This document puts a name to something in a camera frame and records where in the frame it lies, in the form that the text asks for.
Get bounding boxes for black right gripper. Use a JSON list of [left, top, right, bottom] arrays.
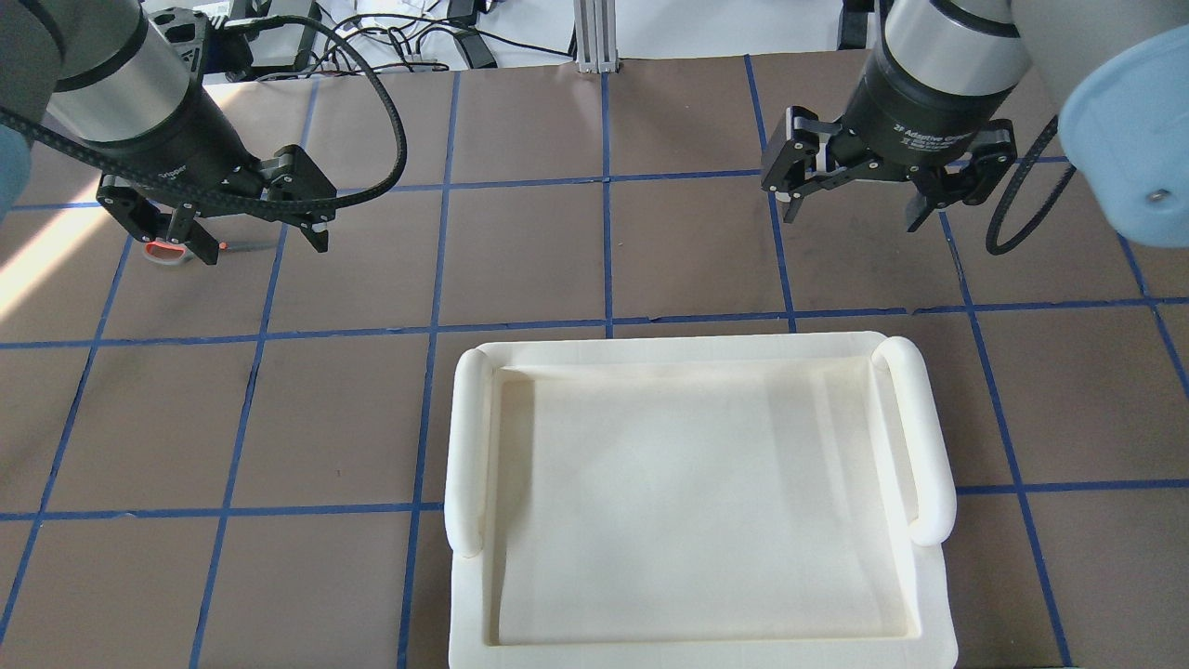
[[761, 56, 1015, 233]]

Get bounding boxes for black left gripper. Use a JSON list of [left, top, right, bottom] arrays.
[[97, 113, 338, 266]]

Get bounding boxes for orange grey handled scissors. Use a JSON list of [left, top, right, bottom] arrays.
[[143, 241, 277, 267]]

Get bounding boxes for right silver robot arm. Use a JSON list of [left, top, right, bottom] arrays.
[[762, 1, 1188, 255]]

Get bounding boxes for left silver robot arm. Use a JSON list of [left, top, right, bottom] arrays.
[[4, 1, 338, 264]]

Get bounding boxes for black electronics box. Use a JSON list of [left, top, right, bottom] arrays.
[[193, 1, 321, 82]]

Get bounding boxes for black power adapter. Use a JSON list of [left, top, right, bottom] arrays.
[[451, 27, 501, 71]]

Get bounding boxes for white foam tray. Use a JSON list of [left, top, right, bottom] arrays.
[[443, 332, 960, 668]]

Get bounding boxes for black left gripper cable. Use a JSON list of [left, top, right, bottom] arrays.
[[0, 7, 410, 225]]

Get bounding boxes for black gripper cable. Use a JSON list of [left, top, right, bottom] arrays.
[[986, 113, 1078, 255], [0, 7, 410, 225]]

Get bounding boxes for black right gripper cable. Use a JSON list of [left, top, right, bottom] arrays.
[[986, 113, 1078, 255]]

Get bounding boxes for aluminium frame post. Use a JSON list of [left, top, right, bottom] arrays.
[[573, 0, 621, 72]]

